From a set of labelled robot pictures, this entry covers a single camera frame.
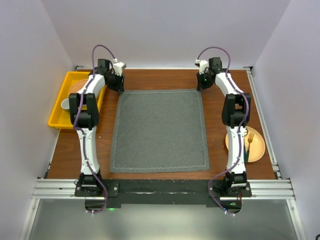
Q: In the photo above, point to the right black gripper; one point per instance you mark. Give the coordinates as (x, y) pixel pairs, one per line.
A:
(201, 86)

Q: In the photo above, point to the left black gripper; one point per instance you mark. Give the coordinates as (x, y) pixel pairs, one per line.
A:
(119, 87)

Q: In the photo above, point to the grey cloth napkin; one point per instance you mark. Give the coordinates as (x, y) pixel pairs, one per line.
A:
(159, 131)

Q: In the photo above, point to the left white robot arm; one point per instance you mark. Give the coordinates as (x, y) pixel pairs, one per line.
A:
(90, 180)

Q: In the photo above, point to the orange woven coaster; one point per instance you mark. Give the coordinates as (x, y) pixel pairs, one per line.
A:
(77, 86)

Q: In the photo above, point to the grey ceramic cup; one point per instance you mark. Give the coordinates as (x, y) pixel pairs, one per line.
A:
(65, 105)

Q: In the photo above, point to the yellow plastic tray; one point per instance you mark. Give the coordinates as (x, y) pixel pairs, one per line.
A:
(60, 112)

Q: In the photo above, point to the golden round plate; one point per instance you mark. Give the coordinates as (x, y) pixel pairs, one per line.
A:
(257, 145)

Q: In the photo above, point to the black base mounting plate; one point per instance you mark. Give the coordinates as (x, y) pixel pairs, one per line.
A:
(163, 192)

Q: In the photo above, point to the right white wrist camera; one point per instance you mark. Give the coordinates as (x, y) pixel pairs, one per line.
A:
(202, 65)

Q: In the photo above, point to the gold fork green handle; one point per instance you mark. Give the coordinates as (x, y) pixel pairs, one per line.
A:
(250, 140)

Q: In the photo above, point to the aluminium frame rail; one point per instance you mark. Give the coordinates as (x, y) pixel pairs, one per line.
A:
(267, 192)

